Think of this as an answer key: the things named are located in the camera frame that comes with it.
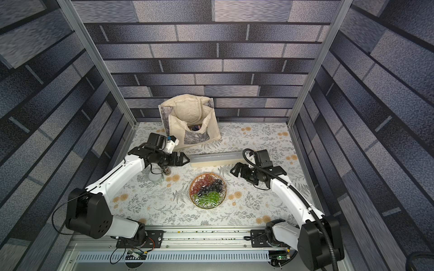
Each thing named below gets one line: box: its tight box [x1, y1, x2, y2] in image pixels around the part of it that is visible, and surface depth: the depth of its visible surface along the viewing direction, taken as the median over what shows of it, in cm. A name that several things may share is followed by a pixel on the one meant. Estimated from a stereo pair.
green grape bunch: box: [193, 191, 220, 206], surface depth 84 cm
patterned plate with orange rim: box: [188, 172, 228, 210], surface depth 85 cm
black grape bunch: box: [197, 178, 224, 198], surface depth 87 cm
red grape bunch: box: [191, 173, 214, 195], surface depth 89 cm
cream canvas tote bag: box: [158, 93, 222, 146], surface depth 97 cm
